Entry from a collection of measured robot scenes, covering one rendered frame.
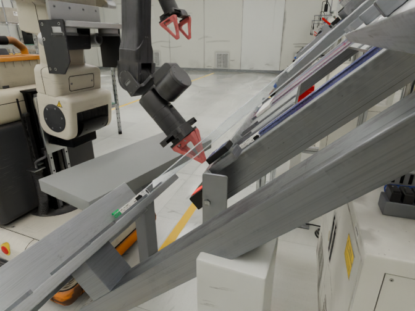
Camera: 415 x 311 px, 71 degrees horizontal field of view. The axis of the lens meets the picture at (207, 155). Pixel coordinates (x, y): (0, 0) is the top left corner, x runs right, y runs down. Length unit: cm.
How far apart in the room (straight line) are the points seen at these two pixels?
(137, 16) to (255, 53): 881
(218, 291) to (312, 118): 34
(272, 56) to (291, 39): 70
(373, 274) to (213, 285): 45
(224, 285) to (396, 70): 40
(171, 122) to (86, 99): 56
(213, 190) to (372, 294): 38
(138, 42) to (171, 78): 11
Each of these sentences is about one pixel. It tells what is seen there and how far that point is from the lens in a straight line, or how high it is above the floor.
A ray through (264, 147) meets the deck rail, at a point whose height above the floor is 81.
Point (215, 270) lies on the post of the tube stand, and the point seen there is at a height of 81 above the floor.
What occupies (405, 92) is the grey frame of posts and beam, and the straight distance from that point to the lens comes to 127.
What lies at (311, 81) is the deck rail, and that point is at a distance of 119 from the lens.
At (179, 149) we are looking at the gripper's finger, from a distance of 68.
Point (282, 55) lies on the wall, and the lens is 935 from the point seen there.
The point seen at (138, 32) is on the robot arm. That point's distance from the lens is 69.
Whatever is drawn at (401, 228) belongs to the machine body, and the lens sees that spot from 75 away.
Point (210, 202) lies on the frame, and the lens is 56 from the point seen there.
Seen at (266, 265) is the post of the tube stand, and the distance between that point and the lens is 26.
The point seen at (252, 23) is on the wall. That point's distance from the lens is 947.
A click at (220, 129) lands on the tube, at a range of 34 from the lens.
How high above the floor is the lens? 99
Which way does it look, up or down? 22 degrees down
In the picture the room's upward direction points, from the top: straight up
